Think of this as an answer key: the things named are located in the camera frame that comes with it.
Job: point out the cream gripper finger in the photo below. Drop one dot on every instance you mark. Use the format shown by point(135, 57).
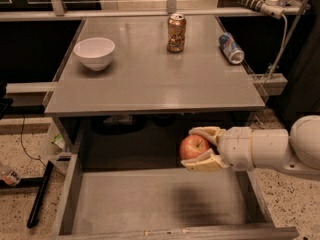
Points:
point(211, 133)
point(205, 162)

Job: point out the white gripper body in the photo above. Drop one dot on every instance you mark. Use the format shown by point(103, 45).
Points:
point(236, 148)

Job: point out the red apple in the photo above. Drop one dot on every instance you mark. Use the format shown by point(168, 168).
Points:
point(192, 146)

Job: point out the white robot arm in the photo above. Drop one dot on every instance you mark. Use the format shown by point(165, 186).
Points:
point(295, 152)

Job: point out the open grey top drawer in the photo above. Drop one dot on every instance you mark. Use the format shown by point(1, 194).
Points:
point(133, 187)

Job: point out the blue soda can lying down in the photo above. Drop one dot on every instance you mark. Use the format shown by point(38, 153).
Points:
point(233, 52)

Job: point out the grey cabinet counter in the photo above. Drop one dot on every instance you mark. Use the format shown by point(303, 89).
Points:
point(144, 78)

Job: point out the upright gold soda can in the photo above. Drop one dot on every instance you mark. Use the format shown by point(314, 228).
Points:
point(176, 32)

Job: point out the white ceramic bowl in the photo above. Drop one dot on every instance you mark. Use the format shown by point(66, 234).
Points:
point(95, 53)

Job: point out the black bar on floor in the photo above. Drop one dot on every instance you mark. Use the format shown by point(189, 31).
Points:
point(33, 218)

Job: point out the white knob device with cable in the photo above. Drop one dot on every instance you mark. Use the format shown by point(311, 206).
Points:
point(269, 8)

